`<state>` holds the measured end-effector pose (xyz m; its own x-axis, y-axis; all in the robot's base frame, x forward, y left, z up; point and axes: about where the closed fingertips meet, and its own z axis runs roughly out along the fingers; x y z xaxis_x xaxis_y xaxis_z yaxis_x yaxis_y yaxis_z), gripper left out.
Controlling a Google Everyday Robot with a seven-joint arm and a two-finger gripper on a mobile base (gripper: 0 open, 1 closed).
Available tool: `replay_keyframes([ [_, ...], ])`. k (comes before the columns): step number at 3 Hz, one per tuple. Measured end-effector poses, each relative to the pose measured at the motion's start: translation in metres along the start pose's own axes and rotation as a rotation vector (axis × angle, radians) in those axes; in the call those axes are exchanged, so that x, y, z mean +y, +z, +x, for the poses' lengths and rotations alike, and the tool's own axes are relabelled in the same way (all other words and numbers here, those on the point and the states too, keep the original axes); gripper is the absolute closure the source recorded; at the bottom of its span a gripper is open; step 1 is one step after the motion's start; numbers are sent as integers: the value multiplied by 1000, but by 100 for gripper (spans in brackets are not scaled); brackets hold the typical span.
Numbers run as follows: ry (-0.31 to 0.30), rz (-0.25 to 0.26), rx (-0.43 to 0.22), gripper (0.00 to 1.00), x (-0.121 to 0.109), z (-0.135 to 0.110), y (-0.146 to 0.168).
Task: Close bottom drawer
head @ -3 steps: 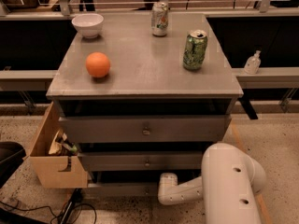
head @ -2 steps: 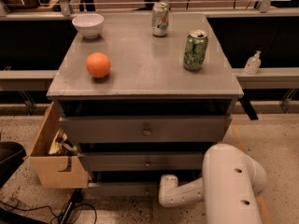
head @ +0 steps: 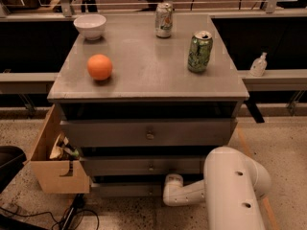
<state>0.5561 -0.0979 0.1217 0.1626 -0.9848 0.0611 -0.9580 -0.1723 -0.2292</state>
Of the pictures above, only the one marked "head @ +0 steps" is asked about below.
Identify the grey bottom drawer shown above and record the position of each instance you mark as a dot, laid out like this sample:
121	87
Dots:
128	189

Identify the grey drawer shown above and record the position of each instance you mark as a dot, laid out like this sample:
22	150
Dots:
149	133
142	165
128	189

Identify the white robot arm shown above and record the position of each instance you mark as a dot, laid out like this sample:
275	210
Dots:
232	185

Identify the grey drawer cabinet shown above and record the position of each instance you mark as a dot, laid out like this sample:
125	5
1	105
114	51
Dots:
150	80

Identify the grey top drawer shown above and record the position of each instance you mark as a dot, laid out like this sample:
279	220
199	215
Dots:
149	133

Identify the grey middle drawer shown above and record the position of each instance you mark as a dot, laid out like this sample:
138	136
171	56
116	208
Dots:
142	165

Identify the orange ball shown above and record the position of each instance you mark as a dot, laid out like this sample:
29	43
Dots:
99	67

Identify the green soda can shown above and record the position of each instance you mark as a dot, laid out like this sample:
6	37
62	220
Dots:
200	51

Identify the white soda can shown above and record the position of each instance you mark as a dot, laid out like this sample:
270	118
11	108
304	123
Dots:
164	20

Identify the crumpled items in box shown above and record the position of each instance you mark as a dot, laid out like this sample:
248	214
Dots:
62	150

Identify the white ceramic bowl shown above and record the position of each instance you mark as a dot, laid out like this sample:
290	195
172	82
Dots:
90	26

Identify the clear sanitizer bottle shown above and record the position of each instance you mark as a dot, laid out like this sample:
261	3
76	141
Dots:
258	67

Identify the wooden box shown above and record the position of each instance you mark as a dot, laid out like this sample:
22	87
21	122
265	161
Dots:
56	176

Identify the black chair edge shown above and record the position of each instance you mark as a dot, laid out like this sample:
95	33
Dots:
11	162

